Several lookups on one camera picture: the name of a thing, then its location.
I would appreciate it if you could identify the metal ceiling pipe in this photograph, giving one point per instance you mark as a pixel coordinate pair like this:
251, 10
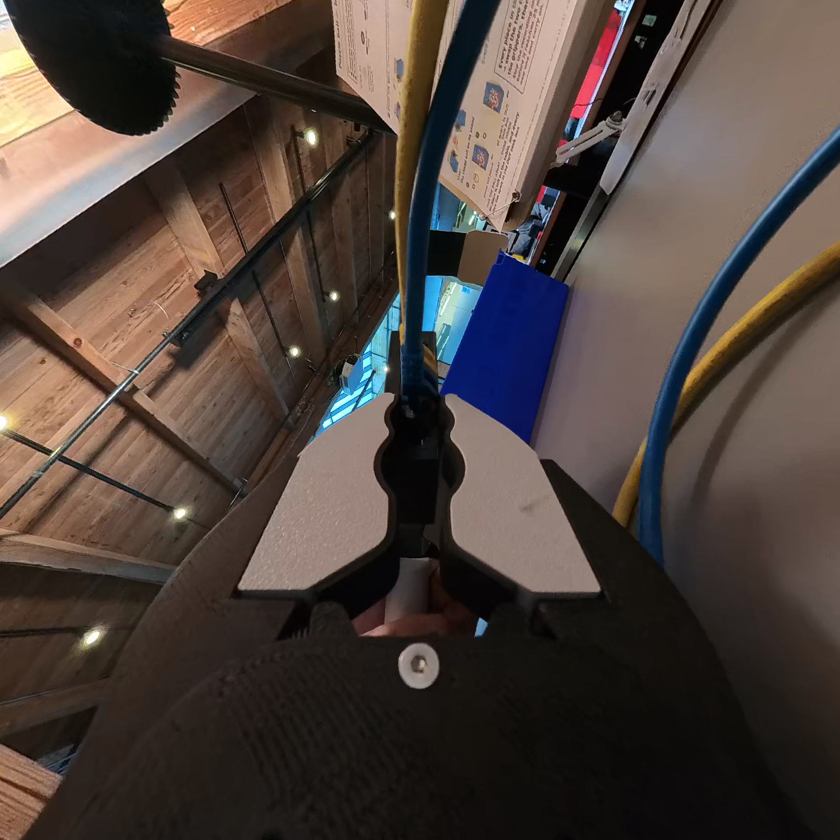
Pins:
65, 446

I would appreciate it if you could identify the ceiling spot lamps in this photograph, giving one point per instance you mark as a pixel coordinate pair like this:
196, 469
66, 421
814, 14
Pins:
179, 513

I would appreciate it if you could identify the wooden post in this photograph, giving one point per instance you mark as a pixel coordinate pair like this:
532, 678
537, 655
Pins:
23, 794

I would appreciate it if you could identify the black ethernet port block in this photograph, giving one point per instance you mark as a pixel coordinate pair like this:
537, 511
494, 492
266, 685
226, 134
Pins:
420, 485

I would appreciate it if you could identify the red plastic bin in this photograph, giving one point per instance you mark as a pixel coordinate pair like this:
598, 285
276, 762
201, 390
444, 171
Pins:
600, 65

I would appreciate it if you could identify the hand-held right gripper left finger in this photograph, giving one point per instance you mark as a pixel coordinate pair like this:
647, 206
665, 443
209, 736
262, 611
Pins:
321, 518

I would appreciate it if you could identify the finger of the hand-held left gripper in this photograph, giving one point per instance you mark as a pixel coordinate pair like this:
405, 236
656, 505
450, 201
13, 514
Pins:
410, 584

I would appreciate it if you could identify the black disc on metal pole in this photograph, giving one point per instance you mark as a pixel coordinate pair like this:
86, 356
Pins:
98, 59

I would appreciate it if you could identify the white ceiling-mounted unit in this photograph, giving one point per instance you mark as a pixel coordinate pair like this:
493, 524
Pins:
348, 371

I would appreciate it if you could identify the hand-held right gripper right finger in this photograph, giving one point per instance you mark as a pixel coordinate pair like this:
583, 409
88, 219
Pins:
512, 525

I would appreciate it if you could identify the person's left hand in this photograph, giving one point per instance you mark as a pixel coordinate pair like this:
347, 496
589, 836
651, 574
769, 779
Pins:
453, 610

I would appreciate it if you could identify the blue plastic bin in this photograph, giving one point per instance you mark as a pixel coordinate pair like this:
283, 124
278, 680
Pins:
512, 341

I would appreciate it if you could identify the skylight window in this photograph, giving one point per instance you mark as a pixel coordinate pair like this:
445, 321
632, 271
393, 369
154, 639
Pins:
338, 408

